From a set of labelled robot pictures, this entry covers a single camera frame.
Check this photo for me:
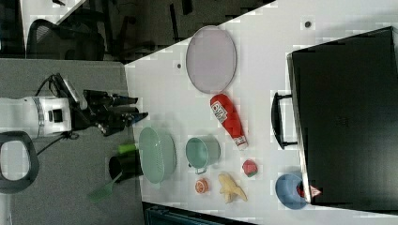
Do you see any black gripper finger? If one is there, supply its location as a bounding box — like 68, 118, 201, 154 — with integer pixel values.
112, 95, 138, 106
122, 112, 148, 127

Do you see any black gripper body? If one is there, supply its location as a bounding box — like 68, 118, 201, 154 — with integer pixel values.
70, 90, 123, 136

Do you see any red plush ketchup bottle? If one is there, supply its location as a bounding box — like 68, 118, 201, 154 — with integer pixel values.
210, 94, 248, 150

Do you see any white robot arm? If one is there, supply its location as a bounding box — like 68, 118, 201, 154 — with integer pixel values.
1, 90, 147, 194

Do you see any black utensil holder cup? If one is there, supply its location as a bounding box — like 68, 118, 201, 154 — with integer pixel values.
109, 151, 143, 183

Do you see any black office chair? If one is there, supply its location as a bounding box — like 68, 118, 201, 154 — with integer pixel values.
26, 19, 105, 61

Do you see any green spatula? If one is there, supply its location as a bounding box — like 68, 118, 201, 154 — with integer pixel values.
87, 173, 122, 203

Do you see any green metal mug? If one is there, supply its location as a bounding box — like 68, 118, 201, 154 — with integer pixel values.
185, 135, 221, 174

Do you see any toy orange slice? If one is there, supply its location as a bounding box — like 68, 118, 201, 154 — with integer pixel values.
195, 178, 209, 194

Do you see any grey round plate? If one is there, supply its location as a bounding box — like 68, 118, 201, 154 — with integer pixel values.
186, 25, 237, 94

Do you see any toy peeled banana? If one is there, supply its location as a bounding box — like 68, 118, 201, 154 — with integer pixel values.
218, 172, 248, 203

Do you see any toy red strawberry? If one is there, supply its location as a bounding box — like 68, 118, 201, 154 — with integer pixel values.
242, 159, 258, 177

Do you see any blue bowl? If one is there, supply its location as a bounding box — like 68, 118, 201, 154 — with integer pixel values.
275, 173, 307, 210

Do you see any small red toy in bowl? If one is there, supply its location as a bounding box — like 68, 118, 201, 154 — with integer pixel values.
297, 183, 305, 198

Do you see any lime green utensil handle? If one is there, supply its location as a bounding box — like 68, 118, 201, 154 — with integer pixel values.
118, 143, 137, 154

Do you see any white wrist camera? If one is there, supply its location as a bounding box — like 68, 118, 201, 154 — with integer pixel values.
63, 79, 88, 110

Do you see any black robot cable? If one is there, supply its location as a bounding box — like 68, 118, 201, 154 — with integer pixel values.
34, 73, 80, 157

